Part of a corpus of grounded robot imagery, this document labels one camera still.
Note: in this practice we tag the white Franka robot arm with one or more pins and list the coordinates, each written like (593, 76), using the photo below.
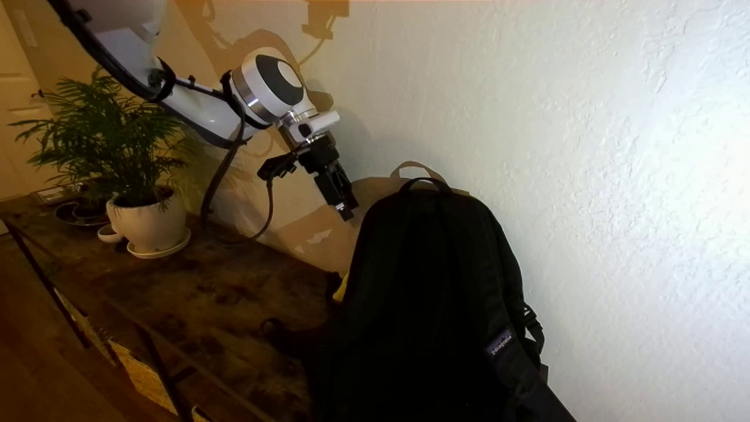
(195, 86)

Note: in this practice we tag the small white dish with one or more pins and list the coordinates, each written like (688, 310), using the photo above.
(108, 234)

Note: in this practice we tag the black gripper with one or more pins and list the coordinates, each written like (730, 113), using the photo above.
(328, 174)

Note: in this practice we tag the green leafy potted plant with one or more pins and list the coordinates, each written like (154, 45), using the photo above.
(102, 141)

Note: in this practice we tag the dark small plant pot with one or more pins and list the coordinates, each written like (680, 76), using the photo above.
(77, 212)

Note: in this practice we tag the white pot saucer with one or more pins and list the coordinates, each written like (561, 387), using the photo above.
(159, 251)

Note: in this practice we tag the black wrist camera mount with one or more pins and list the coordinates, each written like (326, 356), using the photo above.
(280, 168)

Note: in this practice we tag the black backpack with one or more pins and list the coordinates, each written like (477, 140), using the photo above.
(436, 313)

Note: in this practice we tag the white plant pot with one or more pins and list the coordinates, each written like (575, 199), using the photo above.
(149, 226)

